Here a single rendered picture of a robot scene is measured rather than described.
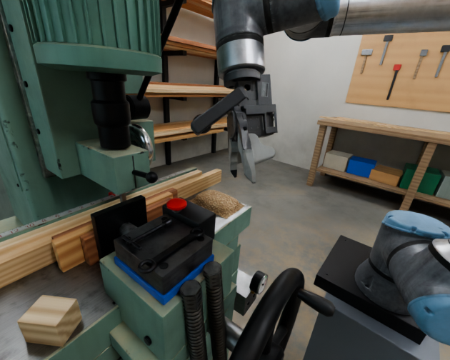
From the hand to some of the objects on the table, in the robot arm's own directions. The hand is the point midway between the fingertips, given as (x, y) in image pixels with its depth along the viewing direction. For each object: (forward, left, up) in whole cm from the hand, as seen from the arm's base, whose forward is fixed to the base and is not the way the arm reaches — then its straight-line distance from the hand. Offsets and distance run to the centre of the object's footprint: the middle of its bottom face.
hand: (239, 181), depth 45 cm
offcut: (+32, -7, -11) cm, 34 cm away
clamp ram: (+18, -10, -10) cm, 23 cm away
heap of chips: (-6, -10, -12) cm, 16 cm away
